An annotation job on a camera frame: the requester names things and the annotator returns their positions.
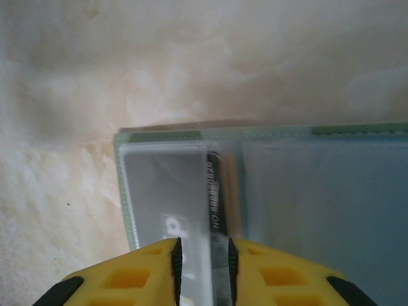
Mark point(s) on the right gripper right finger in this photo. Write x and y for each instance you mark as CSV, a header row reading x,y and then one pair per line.
x,y
280,280

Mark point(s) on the black card with white text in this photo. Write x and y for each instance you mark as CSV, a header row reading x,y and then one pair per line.
x,y
216,197

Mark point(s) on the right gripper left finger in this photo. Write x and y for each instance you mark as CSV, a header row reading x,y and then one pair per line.
x,y
127,280

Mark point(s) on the brown card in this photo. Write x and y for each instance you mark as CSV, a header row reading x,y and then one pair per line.
x,y
231,191

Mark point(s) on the grey card with logo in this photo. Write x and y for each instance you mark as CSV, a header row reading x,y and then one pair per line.
x,y
159,191

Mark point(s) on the green card holder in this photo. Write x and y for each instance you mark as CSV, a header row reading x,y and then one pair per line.
x,y
318,207

